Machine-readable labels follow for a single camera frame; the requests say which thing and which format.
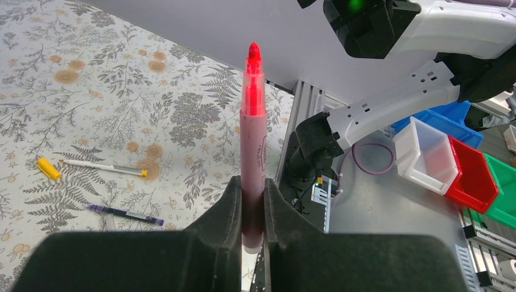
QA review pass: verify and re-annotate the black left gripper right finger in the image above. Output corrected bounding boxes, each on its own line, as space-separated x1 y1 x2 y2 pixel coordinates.
263 179 467 291

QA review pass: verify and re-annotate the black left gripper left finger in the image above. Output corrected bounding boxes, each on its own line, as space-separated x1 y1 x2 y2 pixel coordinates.
13 176 242 291

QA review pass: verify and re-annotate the white plastic bin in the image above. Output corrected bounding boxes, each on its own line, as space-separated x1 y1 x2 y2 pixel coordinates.
393 117 459 196

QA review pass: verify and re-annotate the green plastic bin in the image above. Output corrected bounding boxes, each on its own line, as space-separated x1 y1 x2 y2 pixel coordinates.
459 153 515 229

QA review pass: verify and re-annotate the clear pen cap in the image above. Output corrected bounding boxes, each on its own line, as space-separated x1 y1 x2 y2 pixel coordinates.
104 214 116 232

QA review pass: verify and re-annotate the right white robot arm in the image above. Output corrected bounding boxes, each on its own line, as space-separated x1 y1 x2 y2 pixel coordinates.
265 1 515 211

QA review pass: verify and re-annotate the red plastic bin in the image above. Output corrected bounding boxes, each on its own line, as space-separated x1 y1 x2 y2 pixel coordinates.
444 136 499 214

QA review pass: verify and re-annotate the dark purple pen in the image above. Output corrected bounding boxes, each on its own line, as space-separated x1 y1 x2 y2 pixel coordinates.
86 204 164 226

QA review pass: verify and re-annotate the blue plastic bin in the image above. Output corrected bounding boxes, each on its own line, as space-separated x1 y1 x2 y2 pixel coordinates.
413 101 484 148

